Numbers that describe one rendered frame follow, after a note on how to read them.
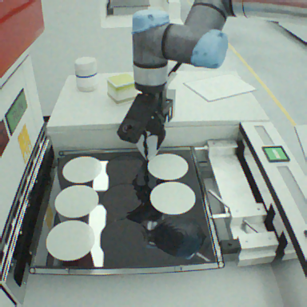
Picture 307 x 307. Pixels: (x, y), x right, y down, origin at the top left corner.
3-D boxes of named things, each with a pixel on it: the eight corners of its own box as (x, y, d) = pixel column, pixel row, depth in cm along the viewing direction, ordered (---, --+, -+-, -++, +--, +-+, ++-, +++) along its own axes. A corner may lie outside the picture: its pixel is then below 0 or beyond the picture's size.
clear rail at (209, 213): (217, 270, 53) (218, 266, 53) (189, 149, 83) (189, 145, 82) (225, 269, 54) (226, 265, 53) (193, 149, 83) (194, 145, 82)
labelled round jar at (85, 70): (76, 92, 94) (72, 65, 88) (79, 83, 100) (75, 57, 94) (97, 91, 95) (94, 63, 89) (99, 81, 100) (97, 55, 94)
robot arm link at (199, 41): (231, 9, 51) (177, 1, 55) (212, 58, 50) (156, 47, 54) (236, 33, 58) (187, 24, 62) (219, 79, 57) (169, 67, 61)
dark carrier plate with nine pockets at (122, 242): (35, 267, 53) (34, 265, 52) (61, 156, 80) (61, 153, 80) (215, 261, 54) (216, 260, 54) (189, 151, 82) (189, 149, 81)
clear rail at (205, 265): (29, 275, 52) (26, 271, 51) (30, 269, 53) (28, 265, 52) (225, 269, 54) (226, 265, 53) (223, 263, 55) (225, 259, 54)
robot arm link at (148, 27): (161, 17, 52) (122, 13, 55) (160, 72, 58) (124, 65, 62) (180, 10, 57) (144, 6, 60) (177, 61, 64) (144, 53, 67)
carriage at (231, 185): (237, 267, 58) (239, 260, 56) (205, 156, 87) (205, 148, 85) (272, 262, 58) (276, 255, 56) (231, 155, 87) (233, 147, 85)
